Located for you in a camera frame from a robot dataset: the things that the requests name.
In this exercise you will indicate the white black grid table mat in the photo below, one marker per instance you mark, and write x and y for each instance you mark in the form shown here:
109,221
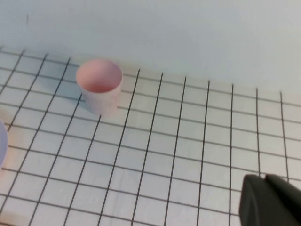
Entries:
164,153

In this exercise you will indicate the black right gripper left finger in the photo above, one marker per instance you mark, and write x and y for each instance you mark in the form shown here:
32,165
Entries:
256,204

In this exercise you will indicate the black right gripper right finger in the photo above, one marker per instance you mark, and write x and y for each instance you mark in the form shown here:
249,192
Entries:
290,202

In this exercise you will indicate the pink cup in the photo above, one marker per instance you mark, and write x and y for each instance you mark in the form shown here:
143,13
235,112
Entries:
101,101

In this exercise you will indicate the pink round plate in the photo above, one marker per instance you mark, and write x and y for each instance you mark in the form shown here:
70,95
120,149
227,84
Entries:
2,146

